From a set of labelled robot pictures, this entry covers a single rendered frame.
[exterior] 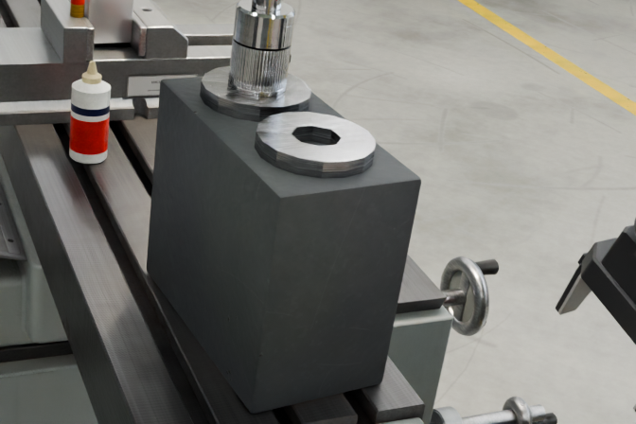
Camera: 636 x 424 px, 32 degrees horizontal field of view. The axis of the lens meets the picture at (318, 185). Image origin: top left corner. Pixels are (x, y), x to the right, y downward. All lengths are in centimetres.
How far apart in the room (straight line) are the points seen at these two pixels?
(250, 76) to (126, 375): 25
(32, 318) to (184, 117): 39
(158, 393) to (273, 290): 14
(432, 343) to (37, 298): 53
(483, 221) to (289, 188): 255
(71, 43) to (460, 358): 161
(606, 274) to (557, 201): 264
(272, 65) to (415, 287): 63
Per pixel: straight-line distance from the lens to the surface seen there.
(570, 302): 97
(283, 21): 86
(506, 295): 295
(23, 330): 124
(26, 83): 128
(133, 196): 113
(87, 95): 116
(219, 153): 83
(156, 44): 129
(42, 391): 128
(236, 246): 82
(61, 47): 128
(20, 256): 117
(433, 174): 353
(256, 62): 86
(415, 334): 142
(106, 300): 96
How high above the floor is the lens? 145
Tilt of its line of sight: 26 degrees down
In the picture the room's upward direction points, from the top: 9 degrees clockwise
